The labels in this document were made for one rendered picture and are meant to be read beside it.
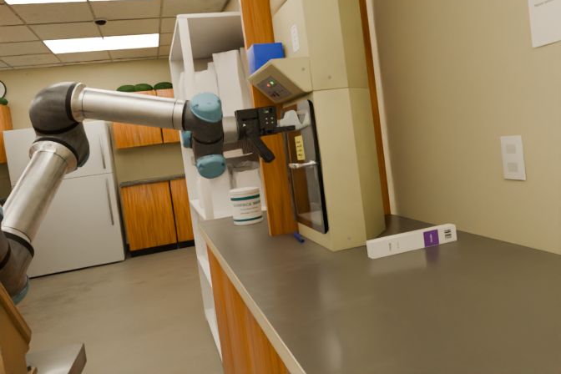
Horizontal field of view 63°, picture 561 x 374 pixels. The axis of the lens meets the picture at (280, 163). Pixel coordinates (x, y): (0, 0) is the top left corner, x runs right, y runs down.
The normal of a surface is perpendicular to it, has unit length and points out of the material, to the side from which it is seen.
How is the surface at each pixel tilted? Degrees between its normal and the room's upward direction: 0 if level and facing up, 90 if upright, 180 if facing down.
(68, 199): 90
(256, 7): 90
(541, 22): 90
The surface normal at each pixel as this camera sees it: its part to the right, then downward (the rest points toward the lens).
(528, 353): -0.13, -0.99
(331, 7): 0.27, 0.01
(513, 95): -0.95, 0.14
